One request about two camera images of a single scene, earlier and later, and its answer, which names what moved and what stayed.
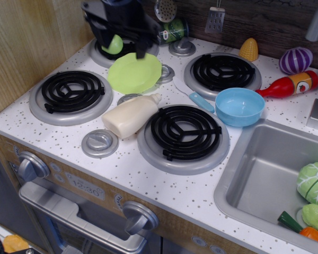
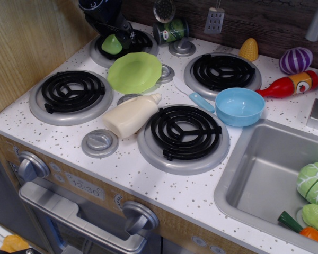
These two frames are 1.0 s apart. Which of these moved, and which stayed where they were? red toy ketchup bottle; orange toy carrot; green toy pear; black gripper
Moved: black gripper
Stayed: green toy pear; red toy ketchup bottle; orange toy carrot
